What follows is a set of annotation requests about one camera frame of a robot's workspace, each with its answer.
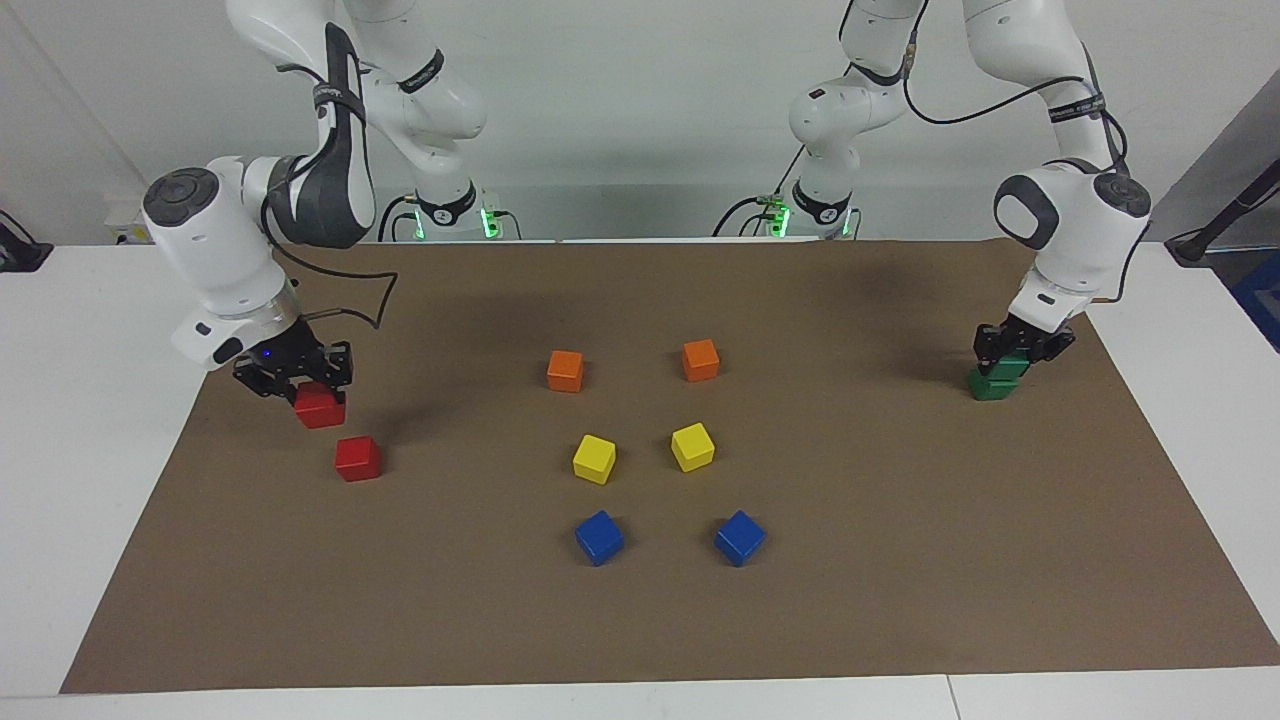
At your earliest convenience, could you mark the brown paper table mat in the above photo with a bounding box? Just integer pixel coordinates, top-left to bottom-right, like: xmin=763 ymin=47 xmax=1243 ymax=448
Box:
xmin=60 ymin=238 xmax=1280 ymax=694

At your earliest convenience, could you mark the yellow wooden cube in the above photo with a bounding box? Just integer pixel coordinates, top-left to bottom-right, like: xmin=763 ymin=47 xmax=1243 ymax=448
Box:
xmin=671 ymin=422 xmax=717 ymax=473
xmin=572 ymin=434 xmax=618 ymax=486

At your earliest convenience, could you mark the dark grey cable strap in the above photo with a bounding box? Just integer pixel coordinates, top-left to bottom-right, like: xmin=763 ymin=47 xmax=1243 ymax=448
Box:
xmin=398 ymin=50 xmax=447 ymax=96
xmin=1048 ymin=93 xmax=1107 ymax=126
xmin=312 ymin=75 xmax=363 ymax=116

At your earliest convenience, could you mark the blue wooden cube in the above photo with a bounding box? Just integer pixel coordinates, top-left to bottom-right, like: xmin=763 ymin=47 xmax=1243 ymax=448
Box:
xmin=575 ymin=510 xmax=626 ymax=567
xmin=714 ymin=510 xmax=768 ymax=568

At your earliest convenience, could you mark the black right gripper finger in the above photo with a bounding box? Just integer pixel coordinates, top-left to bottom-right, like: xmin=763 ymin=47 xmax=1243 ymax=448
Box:
xmin=312 ymin=342 xmax=354 ymax=391
xmin=233 ymin=355 xmax=299 ymax=401

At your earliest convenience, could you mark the black stand foot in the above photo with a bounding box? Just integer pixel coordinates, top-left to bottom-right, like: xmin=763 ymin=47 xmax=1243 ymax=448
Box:
xmin=0 ymin=208 xmax=53 ymax=273

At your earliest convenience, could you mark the black base power cable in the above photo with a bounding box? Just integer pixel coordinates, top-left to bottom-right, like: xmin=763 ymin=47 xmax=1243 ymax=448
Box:
xmin=712 ymin=143 xmax=807 ymax=239
xmin=378 ymin=195 xmax=421 ymax=244

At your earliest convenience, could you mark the black tripod pole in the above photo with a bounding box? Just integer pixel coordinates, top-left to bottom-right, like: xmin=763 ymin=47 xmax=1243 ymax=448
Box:
xmin=1165 ymin=158 xmax=1280 ymax=267

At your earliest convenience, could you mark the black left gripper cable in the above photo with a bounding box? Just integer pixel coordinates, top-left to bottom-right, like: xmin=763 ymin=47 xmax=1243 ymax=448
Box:
xmin=902 ymin=20 xmax=1149 ymax=301

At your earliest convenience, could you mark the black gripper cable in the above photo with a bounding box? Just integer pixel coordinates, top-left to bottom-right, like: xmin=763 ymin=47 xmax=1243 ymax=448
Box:
xmin=262 ymin=150 xmax=399 ymax=331
xmin=902 ymin=20 xmax=1149 ymax=301

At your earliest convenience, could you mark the red wooden cube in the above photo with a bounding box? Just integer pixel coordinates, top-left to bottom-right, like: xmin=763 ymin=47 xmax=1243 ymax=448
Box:
xmin=334 ymin=436 xmax=383 ymax=483
xmin=294 ymin=382 xmax=347 ymax=430

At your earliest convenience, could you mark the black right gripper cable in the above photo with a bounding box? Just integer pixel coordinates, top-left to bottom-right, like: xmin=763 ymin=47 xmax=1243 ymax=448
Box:
xmin=262 ymin=150 xmax=399 ymax=331

